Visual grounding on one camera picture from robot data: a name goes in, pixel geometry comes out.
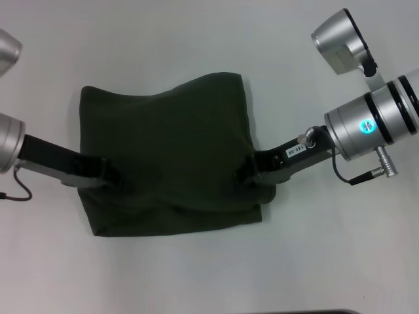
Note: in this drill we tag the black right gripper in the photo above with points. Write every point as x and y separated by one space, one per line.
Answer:
294 160

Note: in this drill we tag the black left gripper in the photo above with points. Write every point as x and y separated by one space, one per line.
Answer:
59 163

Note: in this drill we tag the dark green FREE T-shirt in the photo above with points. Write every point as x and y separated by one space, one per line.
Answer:
170 147

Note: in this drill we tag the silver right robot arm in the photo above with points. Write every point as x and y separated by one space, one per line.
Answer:
376 124

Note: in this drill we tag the small silver gripper plug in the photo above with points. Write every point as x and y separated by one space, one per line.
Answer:
306 138

